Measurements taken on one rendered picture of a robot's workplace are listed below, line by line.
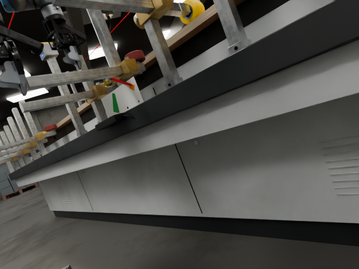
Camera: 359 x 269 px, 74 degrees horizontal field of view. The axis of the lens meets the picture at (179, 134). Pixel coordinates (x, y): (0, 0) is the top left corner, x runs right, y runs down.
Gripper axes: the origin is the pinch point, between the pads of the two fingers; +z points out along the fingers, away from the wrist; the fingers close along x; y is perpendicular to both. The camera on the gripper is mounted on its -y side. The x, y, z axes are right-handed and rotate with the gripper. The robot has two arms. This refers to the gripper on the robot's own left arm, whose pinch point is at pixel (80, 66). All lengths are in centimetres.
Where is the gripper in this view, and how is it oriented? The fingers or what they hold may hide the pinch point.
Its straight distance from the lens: 112.3
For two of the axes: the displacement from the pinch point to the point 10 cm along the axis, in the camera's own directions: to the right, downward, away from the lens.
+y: -4.7, 2.8, -8.4
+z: 3.8, 9.2, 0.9
